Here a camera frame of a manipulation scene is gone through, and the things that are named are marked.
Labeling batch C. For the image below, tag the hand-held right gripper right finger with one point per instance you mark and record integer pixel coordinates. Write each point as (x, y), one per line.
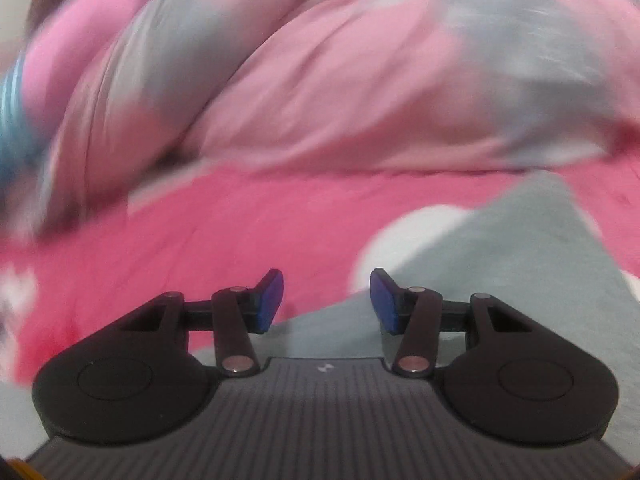
(382, 302)

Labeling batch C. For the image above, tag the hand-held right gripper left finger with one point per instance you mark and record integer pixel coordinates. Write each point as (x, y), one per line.
(270, 300)

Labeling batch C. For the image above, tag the grey pants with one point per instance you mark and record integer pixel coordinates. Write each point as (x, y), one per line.
(500, 260)

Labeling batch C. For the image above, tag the pink floral bed blanket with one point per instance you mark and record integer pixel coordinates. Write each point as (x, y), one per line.
(200, 225)

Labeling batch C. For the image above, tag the pink grey floral duvet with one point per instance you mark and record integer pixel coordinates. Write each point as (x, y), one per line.
(350, 85)

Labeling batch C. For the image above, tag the blue pink striped quilt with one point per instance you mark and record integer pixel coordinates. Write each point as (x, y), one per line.
(15, 120)

